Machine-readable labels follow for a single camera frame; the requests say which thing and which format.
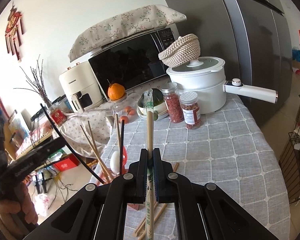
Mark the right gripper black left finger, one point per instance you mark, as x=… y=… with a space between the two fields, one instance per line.
x=97 y=212

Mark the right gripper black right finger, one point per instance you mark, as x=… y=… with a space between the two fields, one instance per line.
x=203 y=211

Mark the black chopstick gold tip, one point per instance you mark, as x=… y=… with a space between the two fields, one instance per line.
x=70 y=148

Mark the short light wooden chopstick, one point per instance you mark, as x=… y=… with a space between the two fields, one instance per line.
x=118 y=131

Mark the disposable chopsticks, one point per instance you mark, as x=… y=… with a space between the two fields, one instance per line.
x=148 y=104

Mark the person's left hand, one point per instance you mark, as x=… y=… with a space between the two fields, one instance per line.
x=8 y=207

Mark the red cardboard box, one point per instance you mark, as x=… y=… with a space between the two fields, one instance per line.
x=66 y=163

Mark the red plastic spoon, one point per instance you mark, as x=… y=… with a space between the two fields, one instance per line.
x=123 y=159

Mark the grey checked tablecloth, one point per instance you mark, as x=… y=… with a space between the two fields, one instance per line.
x=229 y=150

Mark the red label tin jar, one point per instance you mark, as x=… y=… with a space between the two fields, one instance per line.
x=57 y=115

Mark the floral patterned cloth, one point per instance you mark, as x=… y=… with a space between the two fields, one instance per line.
x=99 y=123

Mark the small orange in jar lower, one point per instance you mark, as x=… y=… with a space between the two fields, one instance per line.
x=124 y=118

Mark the small orange in jar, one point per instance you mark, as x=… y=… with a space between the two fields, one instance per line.
x=130 y=111
x=124 y=118

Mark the dried twig bouquet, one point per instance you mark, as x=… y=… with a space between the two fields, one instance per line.
x=35 y=81

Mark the small orange in jar upper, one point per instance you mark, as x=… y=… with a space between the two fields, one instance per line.
x=130 y=111

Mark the white ceramic bowl stack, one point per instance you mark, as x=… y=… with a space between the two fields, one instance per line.
x=159 y=109

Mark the clear glass jar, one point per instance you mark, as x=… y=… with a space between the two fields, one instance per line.
x=120 y=105

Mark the labelled dried fruit jar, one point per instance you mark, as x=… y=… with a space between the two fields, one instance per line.
x=191 y=110

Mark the cream air fryer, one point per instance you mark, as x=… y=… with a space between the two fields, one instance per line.
x=81 y=87

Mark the dark green squash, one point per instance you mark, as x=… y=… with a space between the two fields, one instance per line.
x=157 y=96

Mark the large orange citrus fruit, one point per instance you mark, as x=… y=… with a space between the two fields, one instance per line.
x=116 y=91

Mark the goji berry plastic jar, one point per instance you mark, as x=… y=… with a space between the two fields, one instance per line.
x=171 y=97

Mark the white electric cooking pot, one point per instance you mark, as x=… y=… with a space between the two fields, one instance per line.
x=203 y=81

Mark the red chinese knot decoration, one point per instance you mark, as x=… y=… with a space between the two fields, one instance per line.
x=13 y=32

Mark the black microwave oven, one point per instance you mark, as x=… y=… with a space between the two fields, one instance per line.
x=132 y=61

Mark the floral microwave cover cloth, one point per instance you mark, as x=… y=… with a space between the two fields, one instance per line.
x=122 y=26

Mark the grey refrigerator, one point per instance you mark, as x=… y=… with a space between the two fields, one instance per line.
x=253 y=39

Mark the woven rope basket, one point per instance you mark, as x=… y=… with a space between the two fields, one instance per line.
x=183 y=50

